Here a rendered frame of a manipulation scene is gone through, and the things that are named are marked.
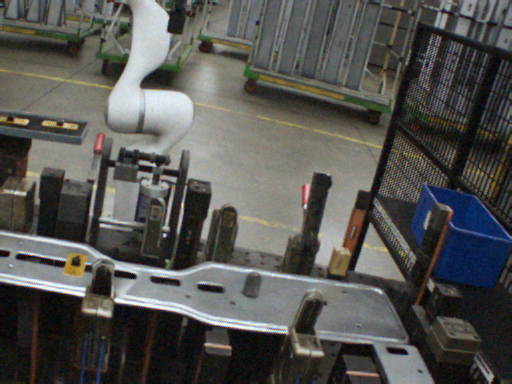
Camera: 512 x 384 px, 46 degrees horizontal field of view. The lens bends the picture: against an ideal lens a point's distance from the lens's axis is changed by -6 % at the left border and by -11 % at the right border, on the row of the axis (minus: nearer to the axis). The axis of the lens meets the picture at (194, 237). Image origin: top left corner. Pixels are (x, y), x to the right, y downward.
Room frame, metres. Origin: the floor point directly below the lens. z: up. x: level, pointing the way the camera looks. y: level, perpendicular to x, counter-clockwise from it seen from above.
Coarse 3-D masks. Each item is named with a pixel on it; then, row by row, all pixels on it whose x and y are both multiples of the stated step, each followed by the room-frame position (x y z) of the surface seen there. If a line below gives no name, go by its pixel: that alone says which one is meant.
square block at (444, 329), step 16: (448, 320) 1.03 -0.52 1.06; (464, 320) 1.05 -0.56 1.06; (432, 336) 1.02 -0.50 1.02; (448, 336) 0.97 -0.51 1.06; (464, 336) 0.98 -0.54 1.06; (432, 352) 1.00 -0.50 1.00; (448, 352) 0.97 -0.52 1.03; (464, 352) 0.97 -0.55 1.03; (432, 368) 0.98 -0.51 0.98; (448, 368) 0.97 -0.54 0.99; (464, 368) 0.98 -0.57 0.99
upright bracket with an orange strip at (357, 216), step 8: (360, 192) 1.27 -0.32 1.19; (368, 192) 1.27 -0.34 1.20; (360, 200) 1.27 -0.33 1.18; (368, 200) 1.27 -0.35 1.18; (360, 208) 1.27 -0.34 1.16; (352, 216) 1.27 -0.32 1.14; (360, 216) 1.27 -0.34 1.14; (352, 224) 1.27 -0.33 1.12; (360, 224) 1.27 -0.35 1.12; (344, 240) 1.27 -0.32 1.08; (352, 240) 1.27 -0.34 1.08; (352, 248) 1.27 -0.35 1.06
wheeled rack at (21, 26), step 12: (84, 0) 8.07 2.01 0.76; (96, 0) 8.99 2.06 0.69; (84, 12) 8.95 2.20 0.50; (12, 24) 8.11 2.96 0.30; (24, 24) 8.34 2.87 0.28; (36, 24) 8.15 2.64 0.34; (48, 36) 8.03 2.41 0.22; (60, 36) 8.04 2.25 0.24; (72, 36) 8.05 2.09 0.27; (84, 36) 8.33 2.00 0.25; (72, 48) 8.15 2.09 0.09
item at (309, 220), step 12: (312, 180) 1.27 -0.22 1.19; (324, 180) 1.23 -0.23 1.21; (312, 192) 1.25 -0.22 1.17; (324, 192) 1.26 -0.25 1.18; (312, 204) 1.25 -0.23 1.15; (324, 204) 1.25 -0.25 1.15; (312, 216) 1.26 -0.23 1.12; (312, 228) 1.25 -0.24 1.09; (312, 240) 1.25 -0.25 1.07; (312, 252) 1.24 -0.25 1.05
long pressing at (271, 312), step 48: (0, 240) 1.09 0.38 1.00; (48, 240) 1.13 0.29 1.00; (48, 288) 0.96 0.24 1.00; (144, 288) 1.03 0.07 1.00; (192, 288) 1.07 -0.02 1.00; (240, 288) 1.11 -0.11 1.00; (288, 288) 1.14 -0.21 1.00; (336, 288) 1.19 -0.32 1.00; (336, 336) 1.00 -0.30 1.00; (384, 336) 1.03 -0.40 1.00
